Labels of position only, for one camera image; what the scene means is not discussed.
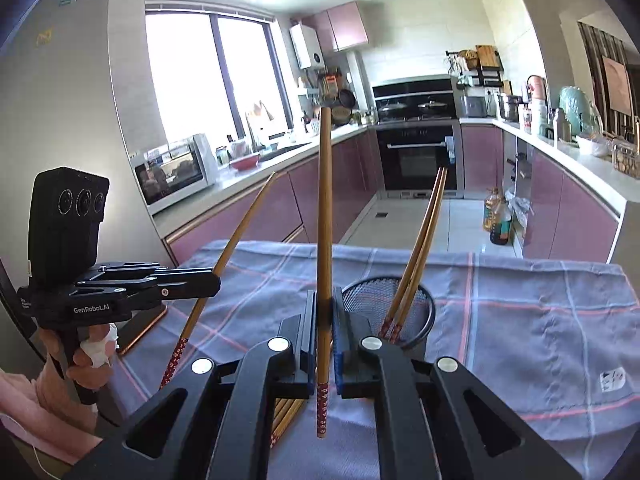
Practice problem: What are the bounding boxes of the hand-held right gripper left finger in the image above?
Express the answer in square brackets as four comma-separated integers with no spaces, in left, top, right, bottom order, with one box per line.
[65,291,318,480]

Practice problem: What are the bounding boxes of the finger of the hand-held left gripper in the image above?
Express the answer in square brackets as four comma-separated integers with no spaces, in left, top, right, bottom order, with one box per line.
[119,269,222,312]
[97,261,173,281]

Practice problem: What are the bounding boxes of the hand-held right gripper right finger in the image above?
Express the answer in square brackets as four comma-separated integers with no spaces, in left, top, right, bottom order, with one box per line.
[333,286,583,480]

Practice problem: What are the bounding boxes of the black mesh utensil holder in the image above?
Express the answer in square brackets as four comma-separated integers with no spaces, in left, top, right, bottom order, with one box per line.
[341,275,437,361]

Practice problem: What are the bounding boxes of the person's left hand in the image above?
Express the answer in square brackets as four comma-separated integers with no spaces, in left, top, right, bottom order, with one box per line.
[41,323,119,411]

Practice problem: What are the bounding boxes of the pink base cabinets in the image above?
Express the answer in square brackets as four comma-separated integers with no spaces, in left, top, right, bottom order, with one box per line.
[165,127,386,266]
[460,122,621,263]

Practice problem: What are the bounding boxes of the grey refrigerator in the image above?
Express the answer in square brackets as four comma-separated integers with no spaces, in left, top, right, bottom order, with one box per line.
[0,0,173,361]

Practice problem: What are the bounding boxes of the white microwave oven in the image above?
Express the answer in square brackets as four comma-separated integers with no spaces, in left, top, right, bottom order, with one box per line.
[134,133,219,217]

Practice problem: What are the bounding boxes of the red bowl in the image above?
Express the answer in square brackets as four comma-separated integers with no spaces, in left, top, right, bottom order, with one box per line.
[229,153,262,172]

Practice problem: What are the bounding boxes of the grey plaid tablecloth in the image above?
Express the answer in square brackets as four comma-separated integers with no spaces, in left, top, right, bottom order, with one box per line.
[107,240,626,480]

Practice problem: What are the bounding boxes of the kitchen window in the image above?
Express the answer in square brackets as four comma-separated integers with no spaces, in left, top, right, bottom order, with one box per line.
[145,7,296,151]

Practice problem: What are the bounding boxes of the oil bottles on floor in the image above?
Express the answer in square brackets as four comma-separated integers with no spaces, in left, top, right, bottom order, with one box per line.
[490,200,513,246]

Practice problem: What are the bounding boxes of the yellow cooking oil bottle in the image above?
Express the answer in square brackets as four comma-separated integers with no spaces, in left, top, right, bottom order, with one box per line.
[482,187,502,233]

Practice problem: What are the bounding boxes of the black built-in oven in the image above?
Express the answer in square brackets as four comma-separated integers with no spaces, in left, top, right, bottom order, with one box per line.
[375,122,463,195]

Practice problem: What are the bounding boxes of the clear plastic bag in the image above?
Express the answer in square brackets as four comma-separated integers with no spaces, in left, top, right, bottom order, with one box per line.
[505,190,532,241]

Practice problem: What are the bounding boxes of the white water heater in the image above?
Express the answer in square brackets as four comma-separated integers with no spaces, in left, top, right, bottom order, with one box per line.
[289,23,326,71]

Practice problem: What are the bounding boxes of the black range hood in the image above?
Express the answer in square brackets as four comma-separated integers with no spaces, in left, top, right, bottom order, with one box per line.
[372,79,458,123]

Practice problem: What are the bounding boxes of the grey metal container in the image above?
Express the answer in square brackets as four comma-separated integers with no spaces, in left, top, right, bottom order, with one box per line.
[460,95,488,118]

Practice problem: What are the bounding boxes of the steel stock pot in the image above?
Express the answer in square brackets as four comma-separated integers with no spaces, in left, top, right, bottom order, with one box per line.
[495,92,523,122]

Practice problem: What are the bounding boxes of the white bottle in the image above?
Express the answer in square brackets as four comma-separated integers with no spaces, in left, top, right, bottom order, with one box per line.
[530,100,548,136]

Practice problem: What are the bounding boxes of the steel thermos flask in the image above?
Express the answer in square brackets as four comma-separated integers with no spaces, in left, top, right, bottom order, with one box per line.
[552,108,571,142]

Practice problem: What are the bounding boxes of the white bowl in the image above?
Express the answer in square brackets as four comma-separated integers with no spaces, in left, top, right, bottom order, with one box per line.
[575,132,613,157]

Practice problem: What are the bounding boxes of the pink thermos jug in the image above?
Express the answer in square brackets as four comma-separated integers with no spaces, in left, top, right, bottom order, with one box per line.
[526,75,547,106]

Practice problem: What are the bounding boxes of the green kitchen appliance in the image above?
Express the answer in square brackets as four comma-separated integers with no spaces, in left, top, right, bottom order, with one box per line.
[559,86,600,136]

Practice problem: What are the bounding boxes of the striped curtain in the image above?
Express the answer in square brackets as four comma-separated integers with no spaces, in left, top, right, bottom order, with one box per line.
[577,20,640,116]

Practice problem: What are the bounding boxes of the white cable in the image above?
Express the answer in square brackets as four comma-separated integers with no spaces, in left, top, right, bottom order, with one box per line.
[0,412,51,476]

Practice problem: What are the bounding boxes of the pink wall cabinet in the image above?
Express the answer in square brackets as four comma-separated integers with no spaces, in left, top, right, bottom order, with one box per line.
[314,1,370,53]

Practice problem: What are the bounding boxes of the black wall rack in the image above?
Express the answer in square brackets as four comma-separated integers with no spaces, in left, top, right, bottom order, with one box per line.
[446,45,505,88]

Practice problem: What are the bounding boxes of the wire basket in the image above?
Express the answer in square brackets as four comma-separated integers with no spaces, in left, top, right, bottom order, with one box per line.
[611,132,640,178]

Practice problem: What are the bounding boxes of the wall picture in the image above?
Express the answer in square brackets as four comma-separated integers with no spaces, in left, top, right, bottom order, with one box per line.
[602,56,633,116]

